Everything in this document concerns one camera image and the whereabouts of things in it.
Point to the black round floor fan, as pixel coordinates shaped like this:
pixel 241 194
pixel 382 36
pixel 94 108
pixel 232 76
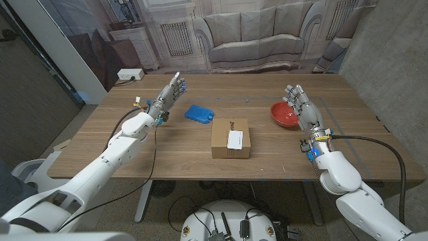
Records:
pixel 163 188

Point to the white power strip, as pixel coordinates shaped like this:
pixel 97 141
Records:
pixel 129 73

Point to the brown cardboard box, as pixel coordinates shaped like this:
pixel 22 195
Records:
pixel 220 140

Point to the red bowl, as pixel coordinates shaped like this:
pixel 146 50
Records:
pixel 281 114

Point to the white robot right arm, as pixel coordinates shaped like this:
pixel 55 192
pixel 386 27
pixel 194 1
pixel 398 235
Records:
pixel 361 204

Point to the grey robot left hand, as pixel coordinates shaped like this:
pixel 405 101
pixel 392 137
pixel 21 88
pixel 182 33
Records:
pixel 164 100

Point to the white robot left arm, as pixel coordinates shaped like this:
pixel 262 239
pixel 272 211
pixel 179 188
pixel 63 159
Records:
pixel 93 177

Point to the blue pouch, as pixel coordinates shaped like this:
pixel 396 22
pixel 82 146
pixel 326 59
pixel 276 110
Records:
pixel 198 114

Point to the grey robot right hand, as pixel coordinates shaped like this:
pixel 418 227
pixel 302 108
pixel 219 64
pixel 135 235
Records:
pixel 311 115

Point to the white table leg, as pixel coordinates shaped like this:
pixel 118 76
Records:
pixel 143 201

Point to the white card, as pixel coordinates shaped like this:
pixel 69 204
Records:
pixel 235 140

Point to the printed sofa room backdrop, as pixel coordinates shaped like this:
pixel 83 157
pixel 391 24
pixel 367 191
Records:
pixel 254 33

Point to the white robot torso base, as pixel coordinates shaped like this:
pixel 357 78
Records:
pixel 214 217

